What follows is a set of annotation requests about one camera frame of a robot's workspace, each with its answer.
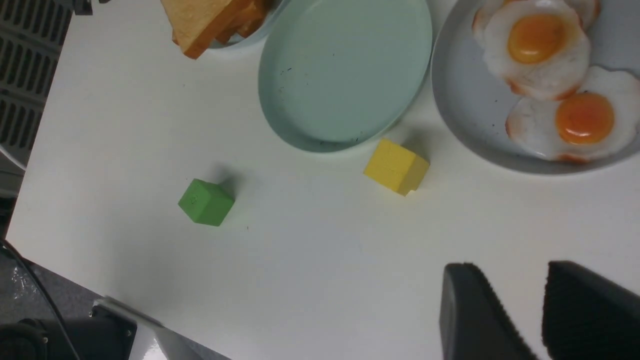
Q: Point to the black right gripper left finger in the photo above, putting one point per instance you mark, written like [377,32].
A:
[473,323]

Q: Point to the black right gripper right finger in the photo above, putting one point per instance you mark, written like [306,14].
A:
[585,316]

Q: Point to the toast slice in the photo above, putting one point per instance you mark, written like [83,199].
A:
[247,21]
[195,23]

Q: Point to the yellow cube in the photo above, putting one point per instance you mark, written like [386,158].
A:
[395,167]

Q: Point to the grey blue egg plate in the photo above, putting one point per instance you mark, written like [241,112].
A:
[474,104]

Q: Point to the mint green centre plate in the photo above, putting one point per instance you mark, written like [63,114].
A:
[334,74]

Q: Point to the green cube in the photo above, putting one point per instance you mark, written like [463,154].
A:
[206,203]

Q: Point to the light blue bread plate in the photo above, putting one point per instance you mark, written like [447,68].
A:
[238,41]

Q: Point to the black table clamp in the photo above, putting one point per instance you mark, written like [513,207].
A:
[103,335]

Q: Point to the grey vented machine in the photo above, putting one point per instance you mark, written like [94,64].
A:
[31,40]

